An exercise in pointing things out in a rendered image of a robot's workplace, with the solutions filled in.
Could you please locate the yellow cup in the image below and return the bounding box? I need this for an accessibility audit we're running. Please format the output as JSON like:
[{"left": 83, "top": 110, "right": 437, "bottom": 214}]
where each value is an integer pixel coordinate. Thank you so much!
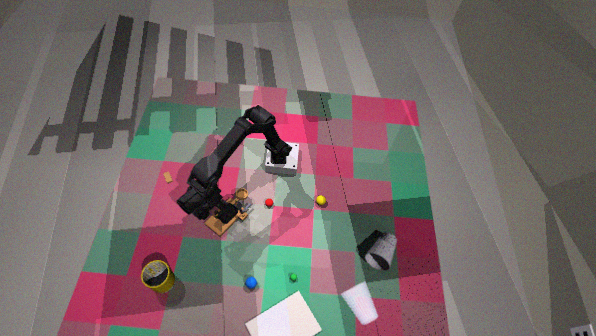
[{"left": 141, "top": 260, "right": 175, "bottom": 294}]

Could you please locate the blue ball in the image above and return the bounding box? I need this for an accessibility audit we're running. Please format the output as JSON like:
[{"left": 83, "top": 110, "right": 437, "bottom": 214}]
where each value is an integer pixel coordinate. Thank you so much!
[{"left": 245, "top": 277, "right": 257, "bottom": 288}]

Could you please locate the white paper cup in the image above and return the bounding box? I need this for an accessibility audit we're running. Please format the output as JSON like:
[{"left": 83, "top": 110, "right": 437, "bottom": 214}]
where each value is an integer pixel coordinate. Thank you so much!
[
  {"left": 341, "top": 281, "right": 378, "bottom": 326},
  {"left": 365, "top": 233, "right": 397, "bottom": 271}
]

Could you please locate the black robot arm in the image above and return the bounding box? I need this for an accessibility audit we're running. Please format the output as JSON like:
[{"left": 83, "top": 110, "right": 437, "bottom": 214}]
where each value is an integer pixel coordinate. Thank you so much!
[{"left": 177, "top": 105, "right": 292, "bottom": 220}]

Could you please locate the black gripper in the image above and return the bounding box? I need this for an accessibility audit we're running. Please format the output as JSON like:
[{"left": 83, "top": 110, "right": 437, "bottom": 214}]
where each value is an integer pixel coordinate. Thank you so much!
[{"left": 203, "top": 188, "right": 238, "bottom": 224}]

